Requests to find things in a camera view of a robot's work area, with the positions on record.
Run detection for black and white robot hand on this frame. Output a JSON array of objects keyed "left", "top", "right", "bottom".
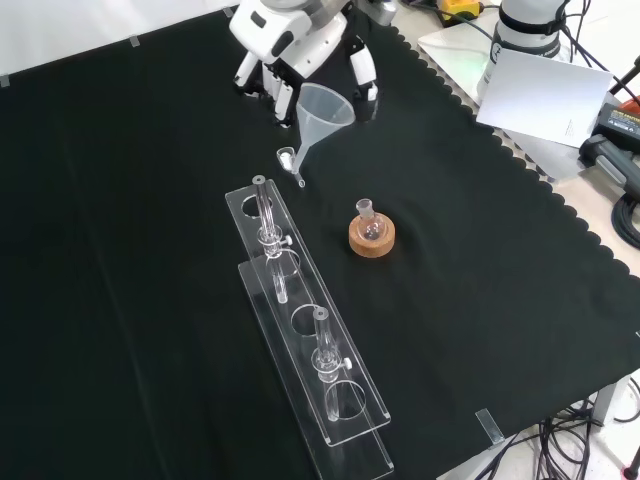
[{"left": 229, "top": 0, "right": 381, "bottom": 129}]

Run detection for translucent plastic funnel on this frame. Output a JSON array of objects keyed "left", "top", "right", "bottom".
[{"left": 291, "top": 82, "right": 357, "bottom": 176}]

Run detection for clear acrylic funnel stand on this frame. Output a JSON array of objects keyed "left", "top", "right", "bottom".
[{"left": 224, "top": 174, "right": 396, "bottom": 480}]

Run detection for pale board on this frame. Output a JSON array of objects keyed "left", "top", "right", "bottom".
[{"left": 416, "top": 19, "right": 596, "bottom": 182}]

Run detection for yellow stop button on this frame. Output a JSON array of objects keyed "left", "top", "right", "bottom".
[{"left": 437, "top": 0, "right": 485, "bottom": 27}]

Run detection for glass round-bottom flask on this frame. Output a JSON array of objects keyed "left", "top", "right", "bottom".
[{"left": 355, "top": 197, "right": 388, "bottom": 242}]

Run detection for black cloth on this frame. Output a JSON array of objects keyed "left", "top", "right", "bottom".
[{"left": 0, "top": 0, "right": 640, "bottom": 480}]

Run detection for white card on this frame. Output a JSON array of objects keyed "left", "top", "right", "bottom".
[{"left": 475, "top": 47, "right": 614, "bottom": 149}]

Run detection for black tripod pole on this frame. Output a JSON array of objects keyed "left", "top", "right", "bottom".
[{"left": 607, "top": 54, "right": 640, "bottom": 101}]

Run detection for black and orange power adapter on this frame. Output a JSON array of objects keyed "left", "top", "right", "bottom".
[{"left": 597, "top": 99, "right": 640, "bottom": 146}]

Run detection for grey table leg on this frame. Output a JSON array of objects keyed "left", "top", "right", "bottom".
[{"left": 592, "top": 382, "right": 619, "bottom": 427}]

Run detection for cork ring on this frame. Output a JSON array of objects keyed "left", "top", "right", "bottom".
[{"left": 348, "top": 212, "right": 397, "bottom": 259}]

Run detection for black cable at arm base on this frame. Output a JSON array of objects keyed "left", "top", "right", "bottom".
[{"left": 559, "top": 0, "right": 615, "bottom": 76}]

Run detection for black and grey handle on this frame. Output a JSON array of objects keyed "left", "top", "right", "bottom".
[{"left": 578, "top": 133, "right": 640, "bottom": 194}]

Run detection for coiled black cable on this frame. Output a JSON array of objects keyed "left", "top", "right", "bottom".
[{"left": 612, "top": 192, "right": 640, "bottom": 247}]

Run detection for tangled black floor cables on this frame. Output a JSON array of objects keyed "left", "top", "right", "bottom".
[{"left": 479, "top": 374, "right": 640, "bottom": 480}]

